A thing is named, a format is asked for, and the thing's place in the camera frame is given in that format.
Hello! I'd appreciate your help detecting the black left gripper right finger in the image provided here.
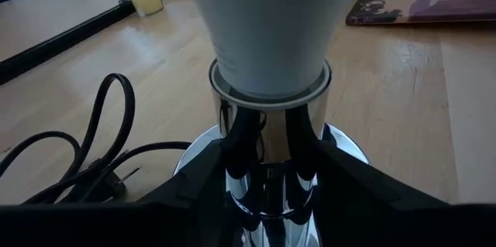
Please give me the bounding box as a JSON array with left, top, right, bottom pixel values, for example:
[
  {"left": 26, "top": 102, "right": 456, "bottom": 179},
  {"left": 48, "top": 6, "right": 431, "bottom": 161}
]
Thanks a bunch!
[{"left": 313, "top": 138, "right": 496, "bottom": 247}]

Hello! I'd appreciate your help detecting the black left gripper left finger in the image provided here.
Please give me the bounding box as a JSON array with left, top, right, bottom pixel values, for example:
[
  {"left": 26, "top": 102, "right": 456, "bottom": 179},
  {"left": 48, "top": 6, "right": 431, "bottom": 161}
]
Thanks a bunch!
[{"left": 0, "top": 138, "right": 233, "bottom": 247}]

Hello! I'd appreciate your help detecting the white lightbulb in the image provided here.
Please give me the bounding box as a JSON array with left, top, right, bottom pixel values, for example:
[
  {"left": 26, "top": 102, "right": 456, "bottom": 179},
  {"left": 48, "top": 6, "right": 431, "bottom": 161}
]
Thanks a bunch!
[{"left": 174, "top": 0, "right": 373, "bottom": 99}]

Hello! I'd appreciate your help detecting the light wooden desk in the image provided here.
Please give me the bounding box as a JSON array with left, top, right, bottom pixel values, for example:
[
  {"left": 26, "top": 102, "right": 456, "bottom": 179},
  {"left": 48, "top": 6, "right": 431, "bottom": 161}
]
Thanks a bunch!
[{"left": 0, "top": 0, "right": 177, "bottom": 62}]

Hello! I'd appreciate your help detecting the black lamp power cord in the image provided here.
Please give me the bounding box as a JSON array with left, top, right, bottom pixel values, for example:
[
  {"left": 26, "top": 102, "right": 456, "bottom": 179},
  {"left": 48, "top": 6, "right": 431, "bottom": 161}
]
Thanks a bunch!
[{"left": 0, "top": 72, "right": 194, "bottom": 206}]

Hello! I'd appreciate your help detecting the black aluminium table frame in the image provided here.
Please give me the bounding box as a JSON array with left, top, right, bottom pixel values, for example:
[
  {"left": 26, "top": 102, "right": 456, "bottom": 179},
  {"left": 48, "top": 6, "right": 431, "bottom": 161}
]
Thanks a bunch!
[{"left": 0, "top": 0, "right": 187, "bottom": 86}]

